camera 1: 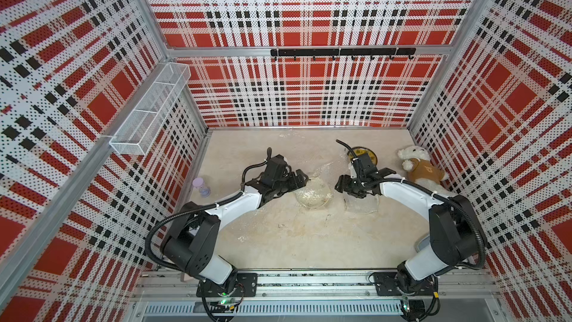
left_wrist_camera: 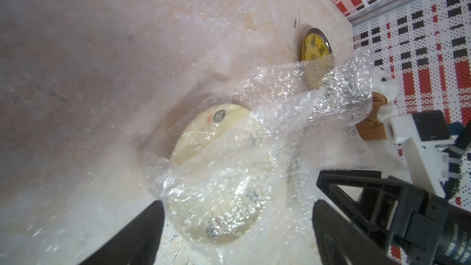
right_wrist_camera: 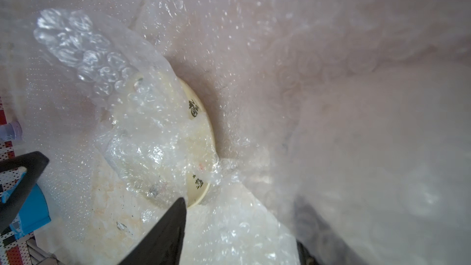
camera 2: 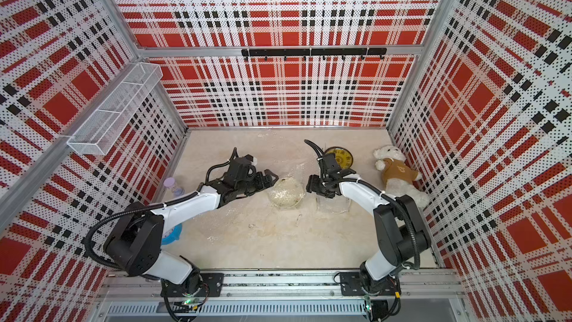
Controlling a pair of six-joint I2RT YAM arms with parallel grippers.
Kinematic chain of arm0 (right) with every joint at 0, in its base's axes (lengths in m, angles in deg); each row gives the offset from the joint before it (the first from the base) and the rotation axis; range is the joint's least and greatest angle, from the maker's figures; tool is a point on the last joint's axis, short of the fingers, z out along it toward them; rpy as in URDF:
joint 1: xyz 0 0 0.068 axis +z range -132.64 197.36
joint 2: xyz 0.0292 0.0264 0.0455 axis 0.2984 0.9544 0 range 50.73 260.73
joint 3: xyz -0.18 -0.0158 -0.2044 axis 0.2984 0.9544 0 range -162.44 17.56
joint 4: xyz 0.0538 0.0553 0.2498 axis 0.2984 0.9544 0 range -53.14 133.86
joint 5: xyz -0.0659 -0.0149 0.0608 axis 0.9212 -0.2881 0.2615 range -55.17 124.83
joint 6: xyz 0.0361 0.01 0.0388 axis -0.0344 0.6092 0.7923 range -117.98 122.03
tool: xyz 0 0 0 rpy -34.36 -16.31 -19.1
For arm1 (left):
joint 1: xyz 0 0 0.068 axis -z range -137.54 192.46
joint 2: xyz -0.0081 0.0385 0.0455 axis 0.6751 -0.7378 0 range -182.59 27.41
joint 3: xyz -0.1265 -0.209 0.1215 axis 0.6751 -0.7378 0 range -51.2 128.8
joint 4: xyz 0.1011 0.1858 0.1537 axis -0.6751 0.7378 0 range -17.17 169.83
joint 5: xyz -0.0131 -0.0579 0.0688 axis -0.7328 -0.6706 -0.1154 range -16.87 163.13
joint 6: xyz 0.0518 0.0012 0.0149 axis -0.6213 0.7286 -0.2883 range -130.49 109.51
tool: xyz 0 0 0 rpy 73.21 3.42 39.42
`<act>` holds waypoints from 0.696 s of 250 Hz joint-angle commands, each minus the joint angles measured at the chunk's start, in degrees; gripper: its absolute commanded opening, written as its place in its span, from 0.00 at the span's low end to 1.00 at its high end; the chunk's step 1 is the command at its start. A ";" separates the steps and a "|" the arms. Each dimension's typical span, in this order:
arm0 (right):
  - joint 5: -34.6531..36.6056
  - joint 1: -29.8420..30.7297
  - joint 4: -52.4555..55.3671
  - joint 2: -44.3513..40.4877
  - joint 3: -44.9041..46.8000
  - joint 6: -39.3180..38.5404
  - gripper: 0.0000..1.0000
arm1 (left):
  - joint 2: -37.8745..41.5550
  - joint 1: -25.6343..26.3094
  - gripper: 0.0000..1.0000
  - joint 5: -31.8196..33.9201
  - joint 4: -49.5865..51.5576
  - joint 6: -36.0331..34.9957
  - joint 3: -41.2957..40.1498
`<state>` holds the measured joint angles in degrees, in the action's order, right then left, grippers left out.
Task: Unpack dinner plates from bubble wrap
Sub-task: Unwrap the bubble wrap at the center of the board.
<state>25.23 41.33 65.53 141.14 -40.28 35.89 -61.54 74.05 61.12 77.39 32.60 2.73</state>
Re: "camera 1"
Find yellow patterned dinner plate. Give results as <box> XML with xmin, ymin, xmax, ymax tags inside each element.
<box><xmin>346</xmin><ymin>146</ymin><xmax>378</xmax><ymax>165</ymax></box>

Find cream dinner plate black characters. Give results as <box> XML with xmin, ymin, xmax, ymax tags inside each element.
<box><xmin>294</xmin><ymin>177</ymin><xmax>332</xmax><ymax>210</ymax></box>

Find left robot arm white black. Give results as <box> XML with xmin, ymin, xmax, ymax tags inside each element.
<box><xmin>144</xmin><ymin>169</ymin><xmax>310</xmax><ymax>286</ymax></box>

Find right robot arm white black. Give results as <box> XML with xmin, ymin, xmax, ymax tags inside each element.
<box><xmin>335</xmin><ymin>140</ymin><xmax>486</xmax><ymax>295</ymax></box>

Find white teddy bear brown shirt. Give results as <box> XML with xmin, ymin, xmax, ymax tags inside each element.
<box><xmin>397</xmin><ymin>145</ymin><xmax>457</xmax><ymax>197</ymax></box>

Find grey blue zip pouch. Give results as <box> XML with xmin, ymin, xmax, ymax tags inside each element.
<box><xmin>415</xmin><ymin>235</ymin><xmax>430</xmax><ymax>252</ymax></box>

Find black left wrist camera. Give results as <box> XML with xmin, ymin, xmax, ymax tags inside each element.
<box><xmin>265</xmin><ymin>154</ymin><xmax>291</xmax><ymax>180</ymax></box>

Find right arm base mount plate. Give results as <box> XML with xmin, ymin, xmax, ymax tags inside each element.
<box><xmin>369</xmin><ymin>271</ymin><xmax>434</xmax><ymax>297</ymax></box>

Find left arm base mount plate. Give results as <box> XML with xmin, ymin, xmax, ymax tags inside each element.
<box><xmin>196</xmin><ymin>272</ymin><xmax>259</xmax><ymax>298</ymax></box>

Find black wall hook rail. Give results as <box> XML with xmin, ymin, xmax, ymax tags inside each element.
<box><xmin>270</xmin><ymin>47</ymin><xmax>417</xmax><ymax>58</ymax></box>

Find white wire mesh shelf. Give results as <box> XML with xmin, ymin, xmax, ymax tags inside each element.
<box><xmin>110</xmin><ymin>63</ymin><xmax>190</xmax><ymax>156</ymax></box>

